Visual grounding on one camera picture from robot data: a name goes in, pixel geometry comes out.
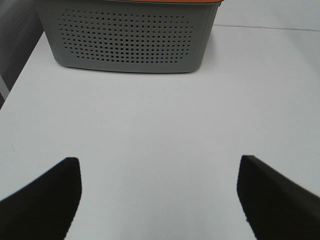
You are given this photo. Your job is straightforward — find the grey perforated basket orange rim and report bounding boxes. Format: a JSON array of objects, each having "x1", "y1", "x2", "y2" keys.
[{"x1": 34, "y1": 0, "x2": 221, "y2": 74}]

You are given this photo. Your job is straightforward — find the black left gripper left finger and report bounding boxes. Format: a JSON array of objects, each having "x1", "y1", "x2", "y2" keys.
[{"x1": 0, "y1": 157, "x2": 82, "y2": 240}]

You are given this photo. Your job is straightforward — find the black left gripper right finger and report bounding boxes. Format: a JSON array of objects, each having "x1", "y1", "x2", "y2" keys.
[{"x1": 236, "y1": 155, "x2": 320, "y2": 240}]

